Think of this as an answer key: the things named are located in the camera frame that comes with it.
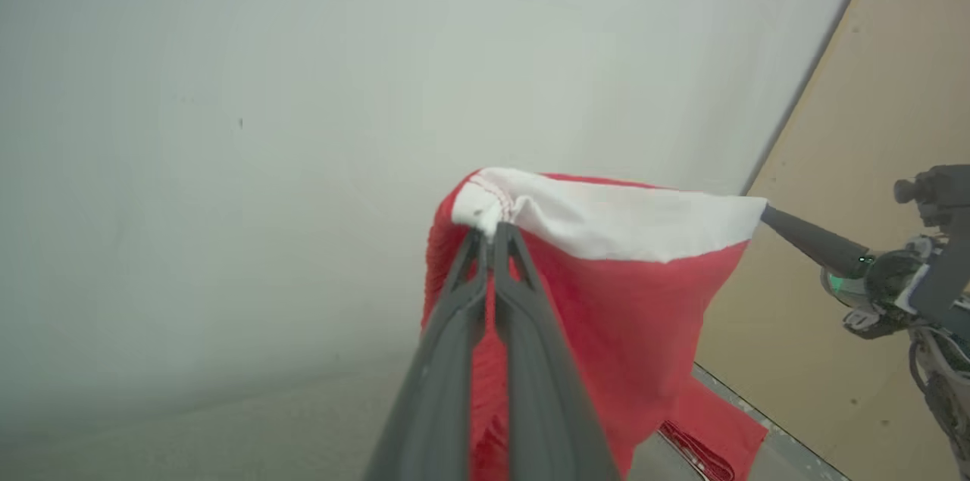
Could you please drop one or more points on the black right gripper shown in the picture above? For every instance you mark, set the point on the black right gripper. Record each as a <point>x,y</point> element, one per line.
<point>894,284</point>

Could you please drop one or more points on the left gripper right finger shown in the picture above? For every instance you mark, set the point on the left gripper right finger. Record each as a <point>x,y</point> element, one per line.
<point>542,390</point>

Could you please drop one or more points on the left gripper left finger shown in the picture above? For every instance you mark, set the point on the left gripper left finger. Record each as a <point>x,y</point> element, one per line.
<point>447,375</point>

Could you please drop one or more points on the red garment with white band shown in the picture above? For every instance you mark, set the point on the red garment with white band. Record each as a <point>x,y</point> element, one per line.
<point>629,314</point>

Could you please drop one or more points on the beige wooden panel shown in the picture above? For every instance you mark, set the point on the beige wooden panel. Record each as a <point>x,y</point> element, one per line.
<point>871,125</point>

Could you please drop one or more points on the grey fabric sofa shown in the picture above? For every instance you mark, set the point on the grey fabric sofa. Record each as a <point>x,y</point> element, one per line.
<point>189,428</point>

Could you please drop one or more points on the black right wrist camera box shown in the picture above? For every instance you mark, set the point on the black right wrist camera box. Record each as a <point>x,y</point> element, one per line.
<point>940,193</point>

